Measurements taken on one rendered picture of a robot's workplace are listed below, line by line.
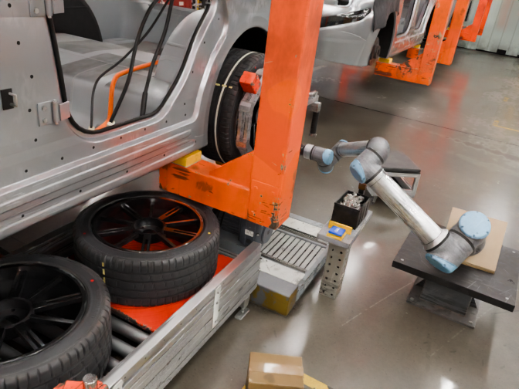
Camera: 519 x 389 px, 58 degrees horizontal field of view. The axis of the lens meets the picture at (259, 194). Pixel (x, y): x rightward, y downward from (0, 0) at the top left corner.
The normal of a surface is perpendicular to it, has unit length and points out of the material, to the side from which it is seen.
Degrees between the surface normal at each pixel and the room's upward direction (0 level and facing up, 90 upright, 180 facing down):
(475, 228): 40
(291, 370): 0
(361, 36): 90
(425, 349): 0
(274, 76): 90
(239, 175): 90
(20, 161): 92
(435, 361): 0
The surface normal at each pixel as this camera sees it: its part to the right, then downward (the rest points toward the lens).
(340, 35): 0.11, 0.45
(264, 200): -0.47, 0.35
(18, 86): 0.88, 0.29
